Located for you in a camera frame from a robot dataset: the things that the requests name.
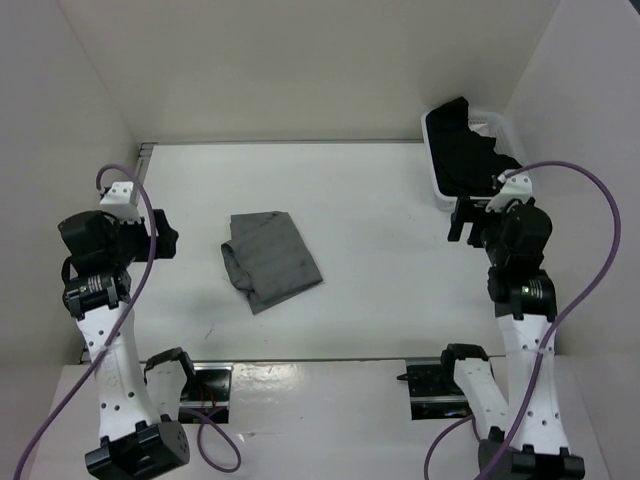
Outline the grey pleated skirt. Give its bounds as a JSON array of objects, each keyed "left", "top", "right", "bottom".
[{"left": 221, "top": 211, "right": 323, "bottom": 315}]

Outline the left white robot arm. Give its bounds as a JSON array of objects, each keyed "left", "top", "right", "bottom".
[{"left": 58, "top": 210, "right": 199, "bottom": 479}]

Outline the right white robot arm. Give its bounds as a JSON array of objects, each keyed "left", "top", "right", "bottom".
[{"left": 437, "top": 198, "right": 586, "bottom": 479}]

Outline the black skirt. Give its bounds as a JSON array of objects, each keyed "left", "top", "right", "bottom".
[{"left": 425, "top": 97, "right": 522, "bottom": 197}]

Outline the white plastic basket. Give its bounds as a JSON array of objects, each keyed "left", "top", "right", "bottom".
[{"left": 420, "top": 108, "right": 528, "bottom": 213}]

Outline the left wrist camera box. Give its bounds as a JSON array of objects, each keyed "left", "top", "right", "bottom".
[{"left": 99, "top": 181, "right": 142, "bottom": 224}]

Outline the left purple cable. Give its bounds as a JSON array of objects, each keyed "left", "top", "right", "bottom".
[{"left": 12, "top": 164, "right": 242, "bottom": 480}]

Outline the purple cable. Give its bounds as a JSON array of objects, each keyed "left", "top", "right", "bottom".
[
  {"left": 424, "top": 160, "right": 621, "bottom": 480},
  {"left": 12, "top": 164, "right": 242, "bottom": 480}
]

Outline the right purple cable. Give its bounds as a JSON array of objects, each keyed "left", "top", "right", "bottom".
[{"left": 424, "top": 160, "right": 621, "bottom": 480}]

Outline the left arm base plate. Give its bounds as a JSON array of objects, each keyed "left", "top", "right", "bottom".
[{"left": 181, "top": 362, "right": 233, "bottom": 424}]

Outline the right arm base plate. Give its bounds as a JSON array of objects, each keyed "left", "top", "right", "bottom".
[{"left": 397, "top": 359, "right": 471, "bottom": 421}]

